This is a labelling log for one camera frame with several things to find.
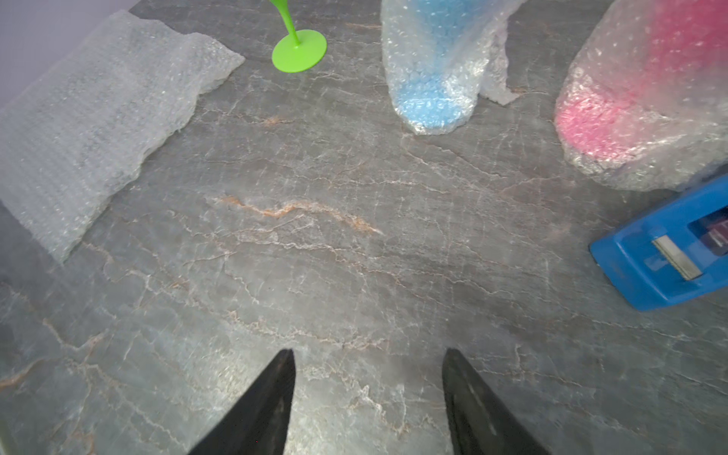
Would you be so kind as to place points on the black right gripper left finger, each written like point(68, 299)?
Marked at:
point(258, 421)

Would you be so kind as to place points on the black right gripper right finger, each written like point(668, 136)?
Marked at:
point(479, 422)

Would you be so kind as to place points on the blue tape dispenser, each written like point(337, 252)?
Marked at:
point(672, 254)

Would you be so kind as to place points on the bubble wrap sheet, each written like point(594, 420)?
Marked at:
point(481, 64)
point(675, 164)
point(81, 133)

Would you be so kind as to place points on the pink plastic wine glass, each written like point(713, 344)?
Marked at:
point(650, 71)

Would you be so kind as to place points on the blue plastic wine glass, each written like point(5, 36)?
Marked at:
point(422, 44)

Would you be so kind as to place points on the green plastic wine glass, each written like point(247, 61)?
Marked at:
point(300, 50)

